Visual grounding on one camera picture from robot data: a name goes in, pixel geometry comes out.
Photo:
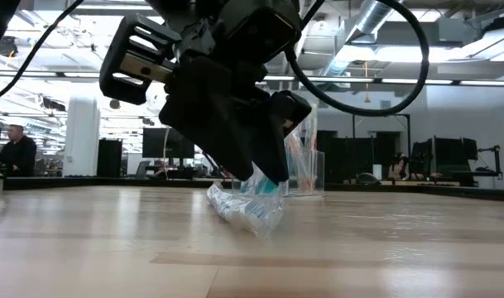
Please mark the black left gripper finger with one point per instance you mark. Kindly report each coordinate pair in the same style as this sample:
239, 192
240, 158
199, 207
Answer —
276, 124
210, 111

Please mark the blue toothbrush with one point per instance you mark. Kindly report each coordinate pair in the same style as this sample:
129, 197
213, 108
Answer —
251, 215

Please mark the black computer monitor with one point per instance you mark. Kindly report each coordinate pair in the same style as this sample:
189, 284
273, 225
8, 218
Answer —
160, 144

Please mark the white building column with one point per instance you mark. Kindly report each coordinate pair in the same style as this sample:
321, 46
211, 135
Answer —
82, 136

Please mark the black cabinet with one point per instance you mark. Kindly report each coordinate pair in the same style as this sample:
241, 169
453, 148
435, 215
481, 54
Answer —
110, 157

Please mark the long ceiling light strip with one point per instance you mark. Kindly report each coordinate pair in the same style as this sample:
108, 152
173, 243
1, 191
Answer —
338, 79

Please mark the person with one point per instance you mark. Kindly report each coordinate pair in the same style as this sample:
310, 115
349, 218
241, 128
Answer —
400, 165
17, 155

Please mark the rectangular ceiling light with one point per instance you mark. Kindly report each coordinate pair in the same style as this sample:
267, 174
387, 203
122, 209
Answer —
384, 54

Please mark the black workstation with monitors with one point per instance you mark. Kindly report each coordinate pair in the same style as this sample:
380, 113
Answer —
446, 157

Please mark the dark partition wall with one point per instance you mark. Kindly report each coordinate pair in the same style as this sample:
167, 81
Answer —
347, 157

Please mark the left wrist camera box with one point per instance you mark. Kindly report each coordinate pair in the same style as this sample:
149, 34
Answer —
260, 33

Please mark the black aluminium table frame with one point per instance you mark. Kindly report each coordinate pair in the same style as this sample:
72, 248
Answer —
111, 181

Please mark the black station frame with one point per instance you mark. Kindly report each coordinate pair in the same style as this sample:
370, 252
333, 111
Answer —
408, 140

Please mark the silver round air duct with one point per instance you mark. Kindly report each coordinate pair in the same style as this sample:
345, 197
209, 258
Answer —
371, 16

